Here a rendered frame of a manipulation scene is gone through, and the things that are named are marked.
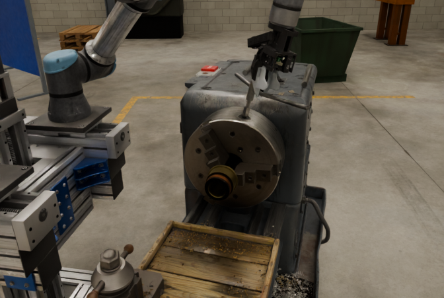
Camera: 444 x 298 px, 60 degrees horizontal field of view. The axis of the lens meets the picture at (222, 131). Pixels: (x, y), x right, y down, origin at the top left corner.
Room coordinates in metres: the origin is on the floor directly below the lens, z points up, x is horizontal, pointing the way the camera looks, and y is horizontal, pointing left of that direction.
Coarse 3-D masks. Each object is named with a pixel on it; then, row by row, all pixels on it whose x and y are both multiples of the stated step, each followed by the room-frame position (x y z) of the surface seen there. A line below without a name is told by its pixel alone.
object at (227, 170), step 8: (216, 168) 0.98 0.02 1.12; (224, 168) 0.97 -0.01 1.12; (208, 176) 0.96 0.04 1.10; (216, 176) 0.94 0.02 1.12; (224, 176) 0.95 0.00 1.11; (232, 176) 0.96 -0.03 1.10; (208, 184) 0.93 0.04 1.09; (216, 184) 0.98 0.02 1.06; (224, 184) 0.92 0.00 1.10; (232, 184) 0.94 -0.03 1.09; (208, 192) 0.93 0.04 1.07; (216, 192) 0.95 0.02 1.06; (224, 192) 0.94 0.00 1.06
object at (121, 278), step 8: (128, 264) 0.57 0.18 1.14; (96, 272) 0.54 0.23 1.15; (104, 272) 0.54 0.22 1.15; (112, 272) 0.54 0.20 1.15; (120, 272) 0.54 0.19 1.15; (128, 272) 0.55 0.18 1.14; (96, 280) 0.53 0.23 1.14; (104, 280) 0.53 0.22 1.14; (112, 280) 0.53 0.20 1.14; (120, 280) 0.53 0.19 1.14; (128, 280) 0.54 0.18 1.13; (104, 288) 0.52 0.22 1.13; (112, 288) 0.52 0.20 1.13; (120, 288) 0.52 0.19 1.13
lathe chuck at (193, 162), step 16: (224, 112) 1.14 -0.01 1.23; (240, 112) 1.13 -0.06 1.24; (224, 128) 1.07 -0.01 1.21; (240, 128) 1.06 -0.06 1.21; (256, 128) 1.05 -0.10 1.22; (272, 128) 1.12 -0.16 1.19; (192, 144) 1.10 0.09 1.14; (224, 144) 1.07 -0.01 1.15; (240, 144) 1.06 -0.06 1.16; (256, 144) 1.04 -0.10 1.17; (272, 144) 1.04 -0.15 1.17; (192, 160) 1.10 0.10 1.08; (208, 160) 1.09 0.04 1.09; (256, 160) 1.04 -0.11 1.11; (272, 160) 1.03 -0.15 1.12; (192, 176) 1.10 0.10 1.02; (272, 176) 1.03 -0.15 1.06; (240, 192) 1.06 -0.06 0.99; (256, 192) 1.04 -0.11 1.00
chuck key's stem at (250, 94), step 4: (248, 88) 1.09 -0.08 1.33; (252, 88) 1.08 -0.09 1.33; (248, 92) 1.09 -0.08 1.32; (252, 92) 1.08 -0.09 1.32; (248, 96) 1.08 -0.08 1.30; (252, 96) 1.08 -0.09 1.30; (248, 100) 1.08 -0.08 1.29; (248, 104) 1.09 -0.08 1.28; (244, 108) 1.09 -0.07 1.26; (248, 108) 1.09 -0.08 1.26; (244, 112) 1.09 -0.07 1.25; (248, 112) 1.09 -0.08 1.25
